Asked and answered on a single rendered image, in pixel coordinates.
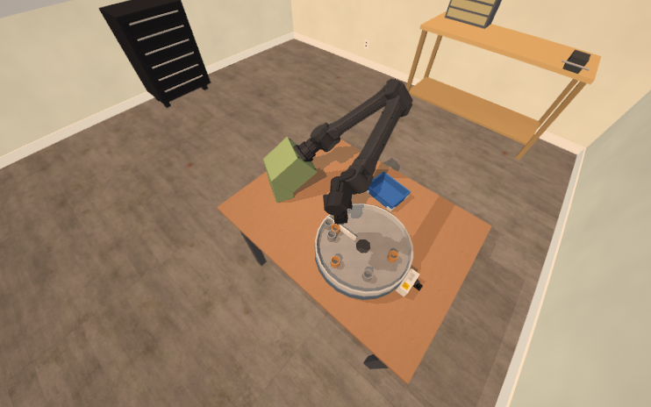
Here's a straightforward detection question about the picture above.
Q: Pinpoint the blue crate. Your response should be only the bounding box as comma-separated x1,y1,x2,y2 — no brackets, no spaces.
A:
366,171,411,212

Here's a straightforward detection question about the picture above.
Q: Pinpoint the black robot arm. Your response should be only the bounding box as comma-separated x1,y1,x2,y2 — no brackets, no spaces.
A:
293,79,412,225

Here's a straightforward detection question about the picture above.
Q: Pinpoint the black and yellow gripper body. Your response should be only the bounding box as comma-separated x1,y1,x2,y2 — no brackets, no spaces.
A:
323,194,353,210

